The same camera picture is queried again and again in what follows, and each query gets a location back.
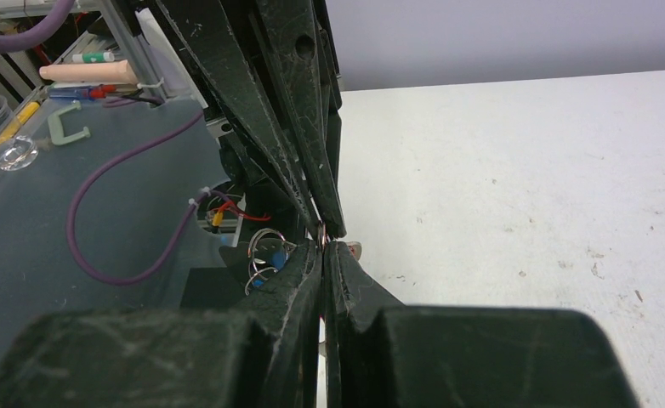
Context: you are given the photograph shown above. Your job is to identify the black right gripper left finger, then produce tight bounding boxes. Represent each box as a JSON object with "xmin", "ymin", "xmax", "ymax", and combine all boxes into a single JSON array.
[{"xmin": 0, "ymin": 241, "xmax": 321, "ymax": 407}]

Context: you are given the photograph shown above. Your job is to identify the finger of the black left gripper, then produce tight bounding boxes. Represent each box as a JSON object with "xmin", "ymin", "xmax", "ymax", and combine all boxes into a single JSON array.
[
  {"xmin": 256, "ymin": 1, "xmax": 347, "ymax": 238},
  {"xmin": 160, "ymin": 1, "xmax": 318, "ymax": 233}
]

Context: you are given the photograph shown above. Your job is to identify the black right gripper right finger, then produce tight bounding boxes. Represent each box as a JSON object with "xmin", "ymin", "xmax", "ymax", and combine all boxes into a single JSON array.
[{"xmin": 323, "ymin": 241, "xmax": 638, "ymax": 407}]

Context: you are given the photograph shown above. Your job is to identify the silver metal key plate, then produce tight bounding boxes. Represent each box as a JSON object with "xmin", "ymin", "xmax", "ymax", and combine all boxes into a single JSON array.
[{"xmin": 210, "ymin": 228, "xmax": 312, "ymax": 303}]

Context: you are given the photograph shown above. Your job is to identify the blue key tag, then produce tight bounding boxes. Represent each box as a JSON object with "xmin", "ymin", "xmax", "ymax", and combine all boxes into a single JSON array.
[{"xmin": 252, "ymin": 251, "xmax": 287, "ymax": 287}]

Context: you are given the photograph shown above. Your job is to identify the blue red screwdriver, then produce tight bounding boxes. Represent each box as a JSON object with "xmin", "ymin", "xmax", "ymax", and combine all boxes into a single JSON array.
[{"xmin": 45, "ymin": 84, "xmax": 138, "ymax": 101}]

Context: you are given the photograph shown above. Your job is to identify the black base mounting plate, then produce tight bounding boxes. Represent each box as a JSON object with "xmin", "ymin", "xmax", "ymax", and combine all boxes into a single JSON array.
[{"xmin": 179, "ymin": 192, "xmax": 298, "ymax": 309}]

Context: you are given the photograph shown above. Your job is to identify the pale green c-shaped clamp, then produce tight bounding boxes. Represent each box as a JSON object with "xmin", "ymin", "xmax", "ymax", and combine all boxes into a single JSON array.
[{"xmin": 47, "ymin": 100, "xmax": 92, "ymax": 146}]

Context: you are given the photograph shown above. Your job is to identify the clear glass dish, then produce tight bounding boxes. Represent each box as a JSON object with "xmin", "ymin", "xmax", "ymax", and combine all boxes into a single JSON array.
[{"xmin": 0, "ymin": 135, "xmax": 39, "ymax": 172}]

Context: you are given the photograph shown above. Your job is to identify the beige cylindrical handle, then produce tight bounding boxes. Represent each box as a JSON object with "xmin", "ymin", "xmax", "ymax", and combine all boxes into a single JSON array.
[{"xmin": 39, "ymin": 60, "xmax": 139, "ymax": 84}]

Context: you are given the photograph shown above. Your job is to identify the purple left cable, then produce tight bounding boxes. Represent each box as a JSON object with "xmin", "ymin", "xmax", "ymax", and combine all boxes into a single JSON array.
[{"xmin": 0, "ymin": 0, "xmax": 232, "ymax": 286}]

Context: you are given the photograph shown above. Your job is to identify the yellow tool handle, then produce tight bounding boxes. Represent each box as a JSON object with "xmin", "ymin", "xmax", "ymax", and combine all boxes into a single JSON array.
[{"xmin": 0, "ymin": 101, "xmax": 40, "ymax": 145}]

